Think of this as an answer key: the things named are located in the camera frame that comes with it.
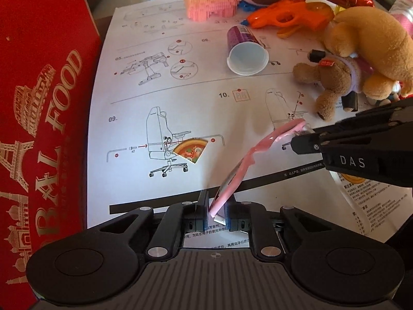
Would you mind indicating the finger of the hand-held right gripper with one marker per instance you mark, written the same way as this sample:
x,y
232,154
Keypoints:
x,y
306,143
387,113

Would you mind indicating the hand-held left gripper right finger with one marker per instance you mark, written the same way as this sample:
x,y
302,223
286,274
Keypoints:
x,y
229,218

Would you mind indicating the blue block toy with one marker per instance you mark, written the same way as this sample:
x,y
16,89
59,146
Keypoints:
x,y
246,5

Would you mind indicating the pink striped cloth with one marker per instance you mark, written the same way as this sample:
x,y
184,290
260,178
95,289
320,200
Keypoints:
x,y
403,9

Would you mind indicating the red gold-printed box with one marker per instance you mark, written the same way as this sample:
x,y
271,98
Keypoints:
x,y
38,71

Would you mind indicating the small brown teddy bear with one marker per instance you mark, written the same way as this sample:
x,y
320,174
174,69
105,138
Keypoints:
x,y
332,77

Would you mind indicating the small black block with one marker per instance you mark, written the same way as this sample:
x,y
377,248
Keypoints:
x,y
317,55
350,101

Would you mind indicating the pink sunglasses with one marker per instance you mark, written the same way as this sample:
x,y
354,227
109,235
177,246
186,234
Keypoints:
x,y
246,163

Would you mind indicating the orange toy water gun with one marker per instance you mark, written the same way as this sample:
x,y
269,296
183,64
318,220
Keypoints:
x,y
284,16

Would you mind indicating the purple printed plastic cup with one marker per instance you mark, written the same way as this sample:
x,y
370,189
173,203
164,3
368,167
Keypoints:
x,y
246,58

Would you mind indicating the white instruction sheet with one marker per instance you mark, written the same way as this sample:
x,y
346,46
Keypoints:
x,y
232,119

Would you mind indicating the tan plush toy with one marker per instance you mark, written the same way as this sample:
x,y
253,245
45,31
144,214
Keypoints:
x,y
371,42

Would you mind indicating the blue white cat figure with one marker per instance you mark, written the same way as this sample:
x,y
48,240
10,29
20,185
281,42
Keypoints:
x,y
394,95

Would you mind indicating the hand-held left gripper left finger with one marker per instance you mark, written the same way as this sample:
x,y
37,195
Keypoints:
x,y
204,218

